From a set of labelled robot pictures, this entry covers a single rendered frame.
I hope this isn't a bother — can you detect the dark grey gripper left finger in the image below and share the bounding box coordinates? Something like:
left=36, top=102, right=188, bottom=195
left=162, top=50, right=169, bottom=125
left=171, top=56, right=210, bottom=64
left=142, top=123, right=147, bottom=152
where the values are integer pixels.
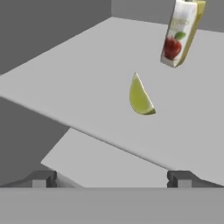
left=0, top=170, right=58, bottom=189

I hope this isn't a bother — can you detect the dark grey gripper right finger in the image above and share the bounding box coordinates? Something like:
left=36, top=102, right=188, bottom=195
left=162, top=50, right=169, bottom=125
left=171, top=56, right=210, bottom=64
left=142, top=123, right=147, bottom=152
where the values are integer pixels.
left=166, top=170, right=224, bottom=189

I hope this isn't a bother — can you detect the grey fridge shelf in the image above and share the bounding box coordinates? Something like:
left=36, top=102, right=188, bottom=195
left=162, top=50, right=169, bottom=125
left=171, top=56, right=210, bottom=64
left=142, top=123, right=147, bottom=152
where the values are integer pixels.
left=40, top=127, right=170, bottom=188
left=0, top=17, right=224, bottom=186

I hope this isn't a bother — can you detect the yellow-green lemon wedge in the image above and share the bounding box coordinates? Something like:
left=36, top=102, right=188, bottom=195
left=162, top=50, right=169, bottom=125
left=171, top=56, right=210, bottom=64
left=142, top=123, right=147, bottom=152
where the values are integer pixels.
left=129, top=71, right=157, bottom=116

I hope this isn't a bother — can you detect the white apple juice carton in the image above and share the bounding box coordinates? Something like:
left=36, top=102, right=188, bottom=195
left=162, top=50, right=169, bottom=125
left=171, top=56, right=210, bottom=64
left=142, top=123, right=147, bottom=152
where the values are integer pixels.
left=159, top=0, right=207, bottom=69

